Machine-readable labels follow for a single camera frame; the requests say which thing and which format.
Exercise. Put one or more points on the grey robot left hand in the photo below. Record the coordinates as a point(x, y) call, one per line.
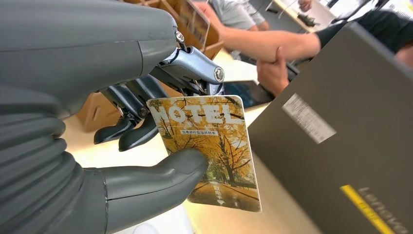
point(80, 48)

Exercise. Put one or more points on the brown wooden slotted card organizer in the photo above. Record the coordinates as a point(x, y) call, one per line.
point(96, 113)

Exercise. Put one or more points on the yellow tree hotel card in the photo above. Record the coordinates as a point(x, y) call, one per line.
point(209, 139)

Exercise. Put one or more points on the person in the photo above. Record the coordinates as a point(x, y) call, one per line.
point(380, 29)
point(235, 13)

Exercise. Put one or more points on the black smartphone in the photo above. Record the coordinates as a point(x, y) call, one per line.
point(248, 93)

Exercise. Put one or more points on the grey laptop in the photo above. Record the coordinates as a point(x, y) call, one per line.
point(306, 181)

